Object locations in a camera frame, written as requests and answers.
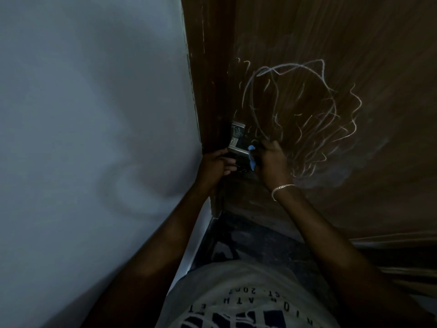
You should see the person's left hand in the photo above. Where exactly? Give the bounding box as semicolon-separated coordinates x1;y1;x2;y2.
194;148;239;192

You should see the person's right hand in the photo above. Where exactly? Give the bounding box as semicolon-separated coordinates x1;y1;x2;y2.
252;139;294;194

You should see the silver door handle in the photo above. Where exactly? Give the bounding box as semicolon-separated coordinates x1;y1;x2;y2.
228;122;252;156

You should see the brown wooden door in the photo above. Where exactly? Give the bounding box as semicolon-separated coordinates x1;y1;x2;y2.
222;0;437;297

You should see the person's right forearm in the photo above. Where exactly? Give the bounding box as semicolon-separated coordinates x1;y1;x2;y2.
278;191;434;328

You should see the person's left forearm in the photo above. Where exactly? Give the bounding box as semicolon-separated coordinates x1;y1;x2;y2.
80;186;212;328

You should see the black door latch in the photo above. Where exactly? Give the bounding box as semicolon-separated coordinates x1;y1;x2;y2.
235;157;253;174

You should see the white printed t-shirt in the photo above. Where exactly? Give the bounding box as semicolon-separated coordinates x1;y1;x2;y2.
155;261;340;328

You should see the silver chain bracelet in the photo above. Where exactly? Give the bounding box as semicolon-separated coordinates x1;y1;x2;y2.
271;184;296;202

